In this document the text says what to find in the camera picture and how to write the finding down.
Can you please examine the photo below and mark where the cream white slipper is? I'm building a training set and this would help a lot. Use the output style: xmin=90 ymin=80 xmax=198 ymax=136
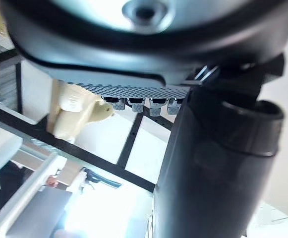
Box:
xmin=52 ymin=83 xmax=116 ymax=144

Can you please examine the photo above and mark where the white cylindrical pouf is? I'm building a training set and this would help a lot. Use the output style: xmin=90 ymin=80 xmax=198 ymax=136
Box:
xmin=0 ymin=121 xmax=23 ymax=183

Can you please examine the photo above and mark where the person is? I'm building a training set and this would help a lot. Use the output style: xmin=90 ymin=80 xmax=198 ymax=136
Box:
xmin=0 ymin=160 xmax=60 ymax=218

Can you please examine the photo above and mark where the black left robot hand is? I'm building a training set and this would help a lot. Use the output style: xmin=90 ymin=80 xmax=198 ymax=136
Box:
xmin=0 ymin=0 xmax=288 ymax=238

